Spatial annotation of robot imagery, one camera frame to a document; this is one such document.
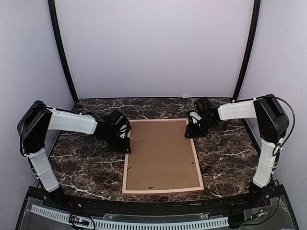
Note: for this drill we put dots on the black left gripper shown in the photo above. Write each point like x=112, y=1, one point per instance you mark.
x=123, y=148

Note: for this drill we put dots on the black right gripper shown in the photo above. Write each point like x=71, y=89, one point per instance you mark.
x=192, y=132

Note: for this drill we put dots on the brown cardboard backing board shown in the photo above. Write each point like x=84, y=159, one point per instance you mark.
x=160, y=155

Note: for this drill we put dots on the light wooden picture frame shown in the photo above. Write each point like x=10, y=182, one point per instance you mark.
x=124, y=177

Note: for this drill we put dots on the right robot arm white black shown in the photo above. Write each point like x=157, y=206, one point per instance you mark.
x=273, y=124

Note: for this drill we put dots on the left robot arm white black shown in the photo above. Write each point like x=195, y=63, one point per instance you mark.
x=33, y=128

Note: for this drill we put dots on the small circuit board with leds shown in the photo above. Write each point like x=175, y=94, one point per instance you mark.
x=77, y=221

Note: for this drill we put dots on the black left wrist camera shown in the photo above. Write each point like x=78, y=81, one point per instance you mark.
x=119, y=123

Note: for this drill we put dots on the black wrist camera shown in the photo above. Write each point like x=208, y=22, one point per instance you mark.
x=119, y=123
x=203, y=111

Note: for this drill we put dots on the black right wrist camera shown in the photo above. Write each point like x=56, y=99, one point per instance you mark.
x=203, y=111

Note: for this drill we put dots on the white slotted cable duct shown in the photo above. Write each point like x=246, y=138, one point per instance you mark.
x=126, y=222

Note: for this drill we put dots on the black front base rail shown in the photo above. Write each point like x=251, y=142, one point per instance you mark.
x=227, y=206

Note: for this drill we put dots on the right connector board with wires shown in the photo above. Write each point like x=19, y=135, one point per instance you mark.
x=258, y=214

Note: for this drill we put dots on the black right enclosure post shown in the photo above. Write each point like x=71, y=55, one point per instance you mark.
x=248, y=50

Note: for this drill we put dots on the black enclosure post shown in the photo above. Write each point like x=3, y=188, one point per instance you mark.
x=248, y=50
x=61, y=51

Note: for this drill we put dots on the black left enclosure post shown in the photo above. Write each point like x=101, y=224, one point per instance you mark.
x=61, y=51

